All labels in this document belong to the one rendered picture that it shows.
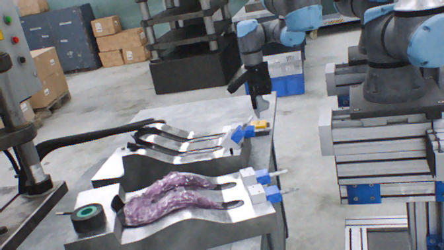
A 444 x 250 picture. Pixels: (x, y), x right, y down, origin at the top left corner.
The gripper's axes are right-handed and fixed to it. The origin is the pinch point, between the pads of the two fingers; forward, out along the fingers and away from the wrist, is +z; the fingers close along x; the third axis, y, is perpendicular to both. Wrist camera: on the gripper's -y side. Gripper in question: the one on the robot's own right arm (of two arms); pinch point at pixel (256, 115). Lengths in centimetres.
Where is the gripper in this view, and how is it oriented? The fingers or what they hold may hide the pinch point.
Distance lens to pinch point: 173.6
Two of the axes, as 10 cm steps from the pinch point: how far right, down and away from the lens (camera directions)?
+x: 1.4, -3.7, 9.2
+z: 1.9, 9.2, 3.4
